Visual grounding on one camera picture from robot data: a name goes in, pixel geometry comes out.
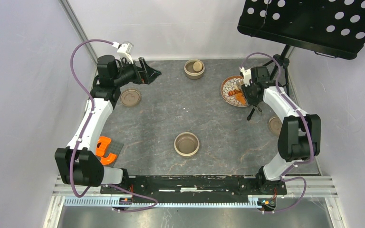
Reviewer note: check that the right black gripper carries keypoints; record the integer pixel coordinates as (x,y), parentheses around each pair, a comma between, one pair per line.
(250,100)

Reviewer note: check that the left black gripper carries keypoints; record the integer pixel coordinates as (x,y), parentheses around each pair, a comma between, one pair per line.
(145,73)

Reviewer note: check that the orange fried food piece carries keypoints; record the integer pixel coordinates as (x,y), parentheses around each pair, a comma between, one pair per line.
(241,100)

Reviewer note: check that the round bread bun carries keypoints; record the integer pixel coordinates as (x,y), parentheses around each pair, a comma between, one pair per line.
(197,66)

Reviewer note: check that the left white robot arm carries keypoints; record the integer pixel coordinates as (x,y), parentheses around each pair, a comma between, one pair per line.
(77,162)

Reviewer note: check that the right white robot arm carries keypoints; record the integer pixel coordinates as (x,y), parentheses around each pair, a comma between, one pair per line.
(300,135)

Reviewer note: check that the patterned orange plate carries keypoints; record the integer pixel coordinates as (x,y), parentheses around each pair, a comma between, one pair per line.
(229,85)

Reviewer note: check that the left brown lid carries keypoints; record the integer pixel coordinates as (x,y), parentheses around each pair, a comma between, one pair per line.
(130,97)

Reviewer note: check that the brown lid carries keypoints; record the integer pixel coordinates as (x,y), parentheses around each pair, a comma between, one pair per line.
(275,125)
(130,97)

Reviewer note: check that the far brown bowl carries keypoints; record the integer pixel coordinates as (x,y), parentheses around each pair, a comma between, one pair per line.
(189,72)

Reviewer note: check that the brown bowl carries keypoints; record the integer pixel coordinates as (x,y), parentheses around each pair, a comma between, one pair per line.
(186,144)
(189,72)

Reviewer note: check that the right brown lid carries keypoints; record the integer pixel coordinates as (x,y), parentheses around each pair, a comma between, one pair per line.
(275,125)

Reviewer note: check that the near brown bowl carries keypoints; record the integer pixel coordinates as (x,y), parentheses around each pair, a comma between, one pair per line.
(186,144)

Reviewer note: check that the grey lego baseplate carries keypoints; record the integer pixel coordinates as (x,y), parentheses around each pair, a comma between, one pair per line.
(115,147)

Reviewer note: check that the orange horseshoe toy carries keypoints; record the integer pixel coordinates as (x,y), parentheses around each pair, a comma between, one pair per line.
(103,151)

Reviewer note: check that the black music stand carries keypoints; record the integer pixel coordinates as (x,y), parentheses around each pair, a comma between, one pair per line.
(332,28)

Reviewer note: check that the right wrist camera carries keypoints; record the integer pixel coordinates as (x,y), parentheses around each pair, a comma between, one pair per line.
(246,73)

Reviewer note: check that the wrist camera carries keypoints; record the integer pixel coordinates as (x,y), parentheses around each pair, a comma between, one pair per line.
(124,51)
(246,73)

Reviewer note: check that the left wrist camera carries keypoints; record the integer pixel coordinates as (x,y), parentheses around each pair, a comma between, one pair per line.
(124,51)

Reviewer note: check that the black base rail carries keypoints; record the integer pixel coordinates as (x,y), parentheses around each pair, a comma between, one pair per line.
(201,188)

